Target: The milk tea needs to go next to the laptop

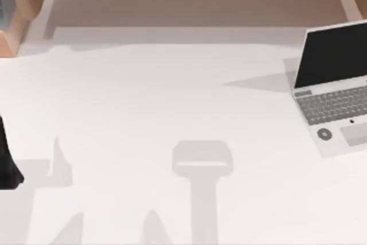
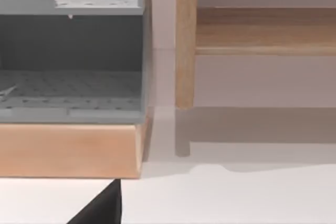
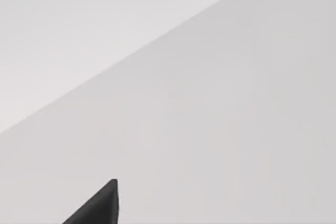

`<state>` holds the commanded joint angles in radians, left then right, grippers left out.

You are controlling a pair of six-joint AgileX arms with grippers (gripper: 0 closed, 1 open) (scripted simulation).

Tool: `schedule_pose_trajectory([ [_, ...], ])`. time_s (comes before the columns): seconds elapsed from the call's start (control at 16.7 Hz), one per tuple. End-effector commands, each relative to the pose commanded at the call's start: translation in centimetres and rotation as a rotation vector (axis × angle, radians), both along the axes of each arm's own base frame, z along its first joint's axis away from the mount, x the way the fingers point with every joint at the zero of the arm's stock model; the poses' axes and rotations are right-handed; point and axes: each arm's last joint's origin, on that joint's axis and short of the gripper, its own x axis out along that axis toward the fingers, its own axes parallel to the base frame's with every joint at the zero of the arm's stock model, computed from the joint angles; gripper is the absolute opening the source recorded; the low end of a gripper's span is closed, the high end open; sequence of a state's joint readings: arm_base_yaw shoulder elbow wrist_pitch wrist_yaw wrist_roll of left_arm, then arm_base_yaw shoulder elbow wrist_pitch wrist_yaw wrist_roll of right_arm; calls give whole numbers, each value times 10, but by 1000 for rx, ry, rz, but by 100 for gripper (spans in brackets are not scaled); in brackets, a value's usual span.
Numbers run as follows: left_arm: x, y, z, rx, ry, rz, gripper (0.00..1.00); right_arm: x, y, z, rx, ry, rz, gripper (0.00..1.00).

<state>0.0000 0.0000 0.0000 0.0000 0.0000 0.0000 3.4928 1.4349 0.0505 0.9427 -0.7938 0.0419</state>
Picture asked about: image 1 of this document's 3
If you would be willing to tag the white open laptop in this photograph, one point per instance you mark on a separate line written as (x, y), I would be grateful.
(332, 90)

